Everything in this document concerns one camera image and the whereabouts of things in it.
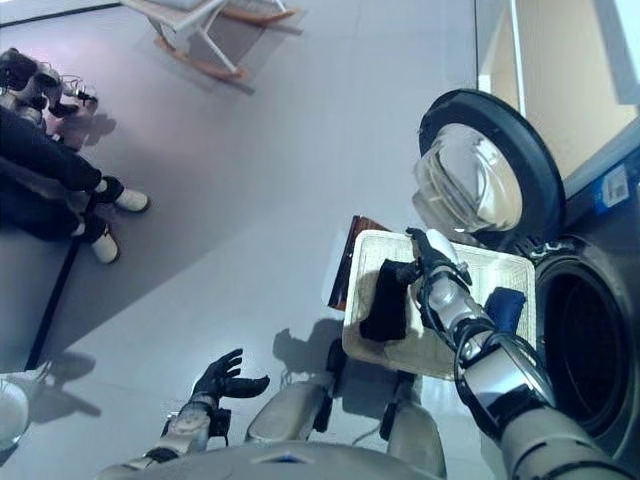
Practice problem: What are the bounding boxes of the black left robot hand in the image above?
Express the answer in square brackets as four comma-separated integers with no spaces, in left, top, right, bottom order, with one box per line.
[192,348,271,401]

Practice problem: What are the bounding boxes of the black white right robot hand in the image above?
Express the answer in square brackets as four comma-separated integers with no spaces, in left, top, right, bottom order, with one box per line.
[394,228,474,291]

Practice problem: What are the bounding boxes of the large dark cloth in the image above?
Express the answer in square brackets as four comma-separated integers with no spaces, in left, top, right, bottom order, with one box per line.
[358,258,416,344]

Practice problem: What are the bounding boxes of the blue cloth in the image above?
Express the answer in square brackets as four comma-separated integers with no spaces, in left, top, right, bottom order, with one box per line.
[483,285,526,334]

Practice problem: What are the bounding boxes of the grey front-load washing machine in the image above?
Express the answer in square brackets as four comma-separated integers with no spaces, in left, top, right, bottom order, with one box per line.
[519,134,640,471]

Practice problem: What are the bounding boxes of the silver left robot leg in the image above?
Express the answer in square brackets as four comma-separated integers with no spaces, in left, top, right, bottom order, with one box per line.
[244,339,351,444]

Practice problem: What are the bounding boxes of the silver robot leg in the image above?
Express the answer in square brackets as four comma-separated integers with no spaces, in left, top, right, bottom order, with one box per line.
[379,372,449,479]
[244,339,351,444]

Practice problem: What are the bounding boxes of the brown stool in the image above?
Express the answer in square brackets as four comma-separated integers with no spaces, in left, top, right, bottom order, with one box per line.
[324,214,391,312]

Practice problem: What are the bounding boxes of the silver robot torso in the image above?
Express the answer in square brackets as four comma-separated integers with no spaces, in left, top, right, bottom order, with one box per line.
[97,437,451,480]

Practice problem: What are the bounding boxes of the white wicker basket tray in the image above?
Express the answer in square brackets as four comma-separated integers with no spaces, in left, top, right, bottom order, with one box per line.
[342,229,536,376]

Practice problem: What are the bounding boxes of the round glass washer door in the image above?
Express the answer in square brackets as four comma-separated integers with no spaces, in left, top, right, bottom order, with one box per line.
[410,88,566,251]

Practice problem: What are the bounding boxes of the silver right robot leg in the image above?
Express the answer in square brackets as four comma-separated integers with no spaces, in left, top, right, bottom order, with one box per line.
[379,372,449,479]

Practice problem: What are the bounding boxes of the black floor strip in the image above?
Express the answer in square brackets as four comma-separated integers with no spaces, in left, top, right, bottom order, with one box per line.
[24,192,99,371]

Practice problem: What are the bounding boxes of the white rounded device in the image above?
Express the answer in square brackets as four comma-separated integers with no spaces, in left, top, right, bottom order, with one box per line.
[0,377,30,446]

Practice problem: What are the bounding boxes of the seated person dark trousers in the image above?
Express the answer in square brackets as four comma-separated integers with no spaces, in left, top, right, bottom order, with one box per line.
[0,107,151,264]

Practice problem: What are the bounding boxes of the grey robot on floor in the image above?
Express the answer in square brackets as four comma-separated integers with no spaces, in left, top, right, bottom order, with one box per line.
[0,47,99,119]

